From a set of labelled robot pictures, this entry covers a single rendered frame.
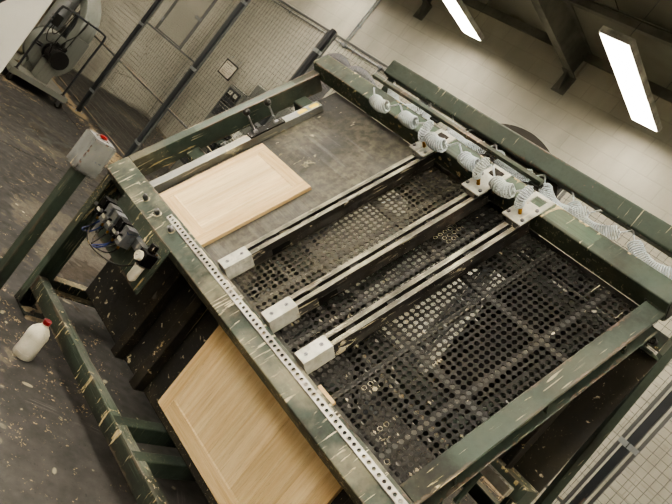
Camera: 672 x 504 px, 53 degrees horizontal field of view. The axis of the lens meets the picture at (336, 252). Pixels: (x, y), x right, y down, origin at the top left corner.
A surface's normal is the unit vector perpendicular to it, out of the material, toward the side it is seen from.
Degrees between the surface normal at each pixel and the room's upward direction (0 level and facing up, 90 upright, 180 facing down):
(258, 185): 58
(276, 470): 90
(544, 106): 90
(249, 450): 90
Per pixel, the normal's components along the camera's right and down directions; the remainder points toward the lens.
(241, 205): -0.11, -0.69
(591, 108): -0.52, -0.32
